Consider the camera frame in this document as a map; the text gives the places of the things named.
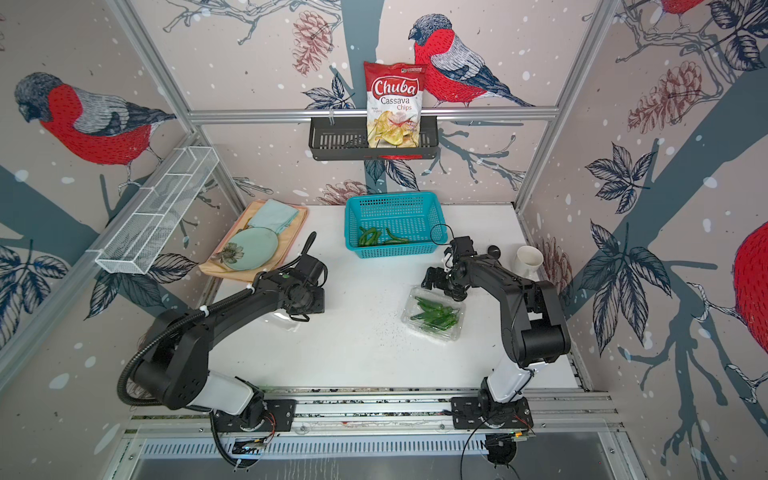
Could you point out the orange tray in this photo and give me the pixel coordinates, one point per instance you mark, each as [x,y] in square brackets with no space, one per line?
[214,268]

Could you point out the clear clamshell container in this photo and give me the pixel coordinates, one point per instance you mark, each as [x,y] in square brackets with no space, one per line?
[411,308]
[281,320]

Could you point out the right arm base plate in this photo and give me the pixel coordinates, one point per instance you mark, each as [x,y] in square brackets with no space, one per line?
[469,413]

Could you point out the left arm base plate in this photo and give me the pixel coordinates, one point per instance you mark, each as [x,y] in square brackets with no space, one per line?
[265,416]

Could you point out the light green folded cloth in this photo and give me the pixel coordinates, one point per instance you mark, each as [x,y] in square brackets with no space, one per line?
[273,215]

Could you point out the white wire wall shelf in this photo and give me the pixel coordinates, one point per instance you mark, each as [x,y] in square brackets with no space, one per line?
[141,238]

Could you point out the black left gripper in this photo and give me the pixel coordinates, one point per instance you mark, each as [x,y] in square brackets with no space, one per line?
[320,307]

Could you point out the red cassava chips bag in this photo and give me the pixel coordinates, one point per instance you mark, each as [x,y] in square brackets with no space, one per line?
[394,97]

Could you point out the white mug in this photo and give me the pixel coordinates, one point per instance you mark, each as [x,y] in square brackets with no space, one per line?
[527,261]

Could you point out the teal plastic basket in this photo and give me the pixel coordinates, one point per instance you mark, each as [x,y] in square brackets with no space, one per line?
[416,216]

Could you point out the black wall basket shelf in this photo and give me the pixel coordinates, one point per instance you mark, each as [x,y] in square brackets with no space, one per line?
[344,139]

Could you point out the black spoon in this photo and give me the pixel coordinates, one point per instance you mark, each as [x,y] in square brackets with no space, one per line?
[494,252]

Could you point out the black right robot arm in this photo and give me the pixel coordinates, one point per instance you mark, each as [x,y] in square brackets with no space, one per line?
[533,333]

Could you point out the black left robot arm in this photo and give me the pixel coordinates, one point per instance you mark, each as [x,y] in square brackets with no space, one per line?
[172,367]

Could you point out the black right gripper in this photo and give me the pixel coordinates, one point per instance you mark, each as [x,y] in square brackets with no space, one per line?
[436,284]

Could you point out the green ceramic plate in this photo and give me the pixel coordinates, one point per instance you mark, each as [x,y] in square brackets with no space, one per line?
[248,249]

